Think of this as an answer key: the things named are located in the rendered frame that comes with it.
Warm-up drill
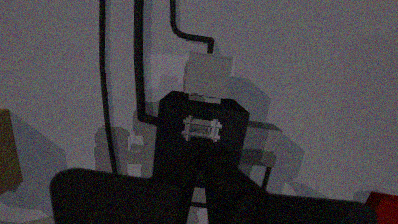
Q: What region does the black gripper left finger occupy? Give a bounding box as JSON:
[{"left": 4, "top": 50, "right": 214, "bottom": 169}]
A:
[{"left": 50, "top": 145, "right": 201, "bottom": 224}]

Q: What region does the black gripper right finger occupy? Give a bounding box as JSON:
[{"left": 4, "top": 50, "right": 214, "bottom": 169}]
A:
[{"left": 204, "top": 147, "right": 378, "bottom": 224}]

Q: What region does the red rectangular block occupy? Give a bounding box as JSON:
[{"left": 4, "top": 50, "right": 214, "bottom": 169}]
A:
[{"left": 365, "top": 191, "right": 398, "bottom": 224}]

